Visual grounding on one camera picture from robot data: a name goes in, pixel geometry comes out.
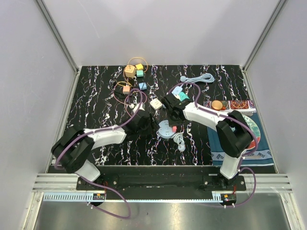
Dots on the white cube charger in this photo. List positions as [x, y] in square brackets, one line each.
[156, 104]

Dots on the green cube charger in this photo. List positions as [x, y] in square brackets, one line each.
[139, 73]

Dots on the yellow cube charger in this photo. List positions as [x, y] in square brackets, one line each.
[139, 67]

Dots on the left aluminium post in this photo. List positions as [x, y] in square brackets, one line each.
[55, 32]

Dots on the round blue power strip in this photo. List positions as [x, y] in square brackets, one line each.
[165, 130]

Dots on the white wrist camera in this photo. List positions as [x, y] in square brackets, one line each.
[136, 107]
[176, 91]

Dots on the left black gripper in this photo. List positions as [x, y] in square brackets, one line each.
[150, 127]

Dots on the aluminium post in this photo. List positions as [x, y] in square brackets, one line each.
[55, 32]
[265, 32]

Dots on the teal triangular power strip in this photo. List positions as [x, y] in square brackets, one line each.
[183, 96]

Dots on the wooden cube charger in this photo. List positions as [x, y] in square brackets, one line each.
[130, 71]

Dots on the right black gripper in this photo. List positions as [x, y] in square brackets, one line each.
[174, 122]

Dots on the orange cup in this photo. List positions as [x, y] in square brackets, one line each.
[216, 105]

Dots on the red and green plate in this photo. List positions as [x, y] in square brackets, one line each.
[255, 129]

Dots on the salmon cube charger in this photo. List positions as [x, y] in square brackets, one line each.
[126, 89]

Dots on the blue cube charger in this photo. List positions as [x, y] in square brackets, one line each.
[142, 86]

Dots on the blue placemat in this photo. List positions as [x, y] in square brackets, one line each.
[261, 157]

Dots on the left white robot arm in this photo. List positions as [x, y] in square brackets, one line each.
[73, 148]

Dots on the right aluminium post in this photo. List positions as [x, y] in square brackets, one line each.
[265, 32]

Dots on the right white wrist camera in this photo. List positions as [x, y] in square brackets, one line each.
[176, 91]

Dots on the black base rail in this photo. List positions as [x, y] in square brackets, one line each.
[207, 178]

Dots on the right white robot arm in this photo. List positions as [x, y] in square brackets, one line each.
[234, 134]

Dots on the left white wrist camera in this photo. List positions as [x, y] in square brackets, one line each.
[136, 107]

